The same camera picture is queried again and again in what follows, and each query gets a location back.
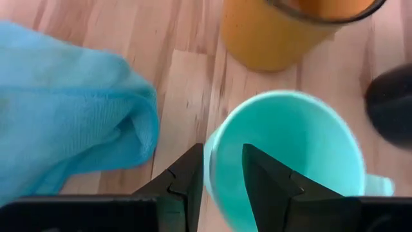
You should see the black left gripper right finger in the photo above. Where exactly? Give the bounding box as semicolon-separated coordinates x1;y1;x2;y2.
241;143;361;232

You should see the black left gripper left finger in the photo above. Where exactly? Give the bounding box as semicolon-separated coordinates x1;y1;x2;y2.
131;143;204;232

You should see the teal mug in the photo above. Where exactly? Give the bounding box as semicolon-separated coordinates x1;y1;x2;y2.
203;90;396;232

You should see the black mug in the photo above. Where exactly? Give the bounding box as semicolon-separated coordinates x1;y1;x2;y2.
364;63;412;151

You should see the yellow mug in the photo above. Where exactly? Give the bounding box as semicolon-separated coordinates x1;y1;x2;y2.
220;0;389;72

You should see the blue cloth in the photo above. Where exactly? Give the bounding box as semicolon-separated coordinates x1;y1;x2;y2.
0;21;161;207

